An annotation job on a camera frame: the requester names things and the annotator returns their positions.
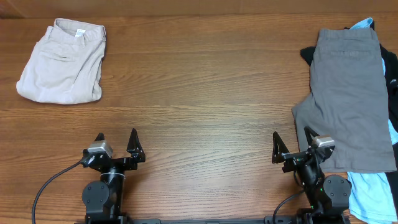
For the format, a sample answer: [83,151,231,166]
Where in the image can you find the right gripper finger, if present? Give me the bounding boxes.
[304,126,319,146]
[272,131,290,164]

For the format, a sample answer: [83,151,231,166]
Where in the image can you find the grey shorts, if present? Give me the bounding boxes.
[292,28,397,173]

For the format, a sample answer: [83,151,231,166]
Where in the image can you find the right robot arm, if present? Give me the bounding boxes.
[264,126,352,224]

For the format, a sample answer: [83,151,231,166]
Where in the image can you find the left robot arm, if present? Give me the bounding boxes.
[81,129,146,223]

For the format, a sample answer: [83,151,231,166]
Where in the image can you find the light blue t-shirt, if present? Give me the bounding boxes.
[347,17,397,223]

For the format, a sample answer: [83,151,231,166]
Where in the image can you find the beige folded pants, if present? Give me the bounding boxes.
[16,18,106,105]

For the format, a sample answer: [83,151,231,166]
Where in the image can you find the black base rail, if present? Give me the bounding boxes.
[74,215,351,224]

